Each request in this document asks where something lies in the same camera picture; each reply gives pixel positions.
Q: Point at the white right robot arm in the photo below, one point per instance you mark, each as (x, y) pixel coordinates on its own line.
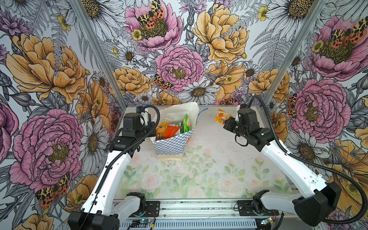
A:
(315, 199)

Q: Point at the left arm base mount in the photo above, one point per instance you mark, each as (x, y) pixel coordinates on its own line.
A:
(149, 208)

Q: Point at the red snack packet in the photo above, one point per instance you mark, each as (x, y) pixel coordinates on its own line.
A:
(170, 132)

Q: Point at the orange white snack packet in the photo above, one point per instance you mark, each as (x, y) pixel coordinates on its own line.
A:
(161, 130)

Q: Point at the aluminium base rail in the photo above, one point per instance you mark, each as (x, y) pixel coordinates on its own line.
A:
(211, 214)

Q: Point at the blue checkered paper bag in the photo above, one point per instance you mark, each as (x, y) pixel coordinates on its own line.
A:
(173, 148)

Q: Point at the green Lays chips bag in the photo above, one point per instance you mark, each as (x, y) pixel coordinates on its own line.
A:
(186, 124)

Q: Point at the floral table mat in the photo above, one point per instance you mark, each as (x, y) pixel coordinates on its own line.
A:
(203, 173)

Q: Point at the small orange white candy packet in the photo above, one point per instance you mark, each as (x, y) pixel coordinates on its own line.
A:
(222, 117)

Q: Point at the green white snack packet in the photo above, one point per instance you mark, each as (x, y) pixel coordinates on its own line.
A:
(179, 125)

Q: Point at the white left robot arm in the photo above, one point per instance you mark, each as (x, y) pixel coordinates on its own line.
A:
(98, 212)

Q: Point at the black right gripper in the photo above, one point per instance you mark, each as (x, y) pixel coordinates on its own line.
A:
(228, 125)

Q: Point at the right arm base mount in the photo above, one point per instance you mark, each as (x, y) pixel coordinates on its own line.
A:
(250, 207)

